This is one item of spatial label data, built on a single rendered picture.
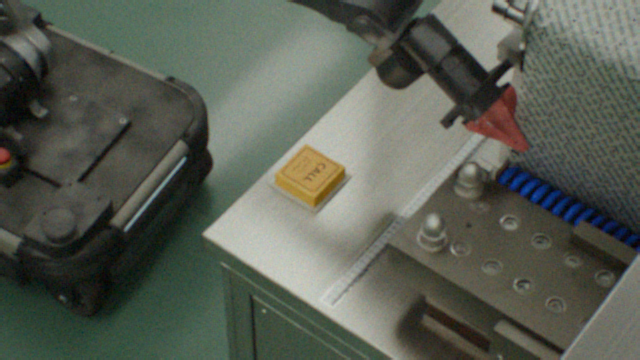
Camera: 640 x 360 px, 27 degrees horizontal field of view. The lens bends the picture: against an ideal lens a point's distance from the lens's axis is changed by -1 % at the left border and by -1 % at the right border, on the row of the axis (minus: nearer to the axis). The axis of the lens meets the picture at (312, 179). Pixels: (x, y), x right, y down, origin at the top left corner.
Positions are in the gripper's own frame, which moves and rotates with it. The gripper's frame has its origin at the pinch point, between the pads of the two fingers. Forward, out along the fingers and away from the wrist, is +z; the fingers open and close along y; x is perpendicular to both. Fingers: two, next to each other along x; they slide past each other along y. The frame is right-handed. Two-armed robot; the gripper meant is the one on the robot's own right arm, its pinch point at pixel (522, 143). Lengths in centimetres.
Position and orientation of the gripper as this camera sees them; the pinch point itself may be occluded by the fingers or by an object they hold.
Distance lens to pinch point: 164.8
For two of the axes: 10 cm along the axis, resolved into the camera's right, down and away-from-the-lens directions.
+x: 3.9, -3.1, -8.7
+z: 6.8, 7.3, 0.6
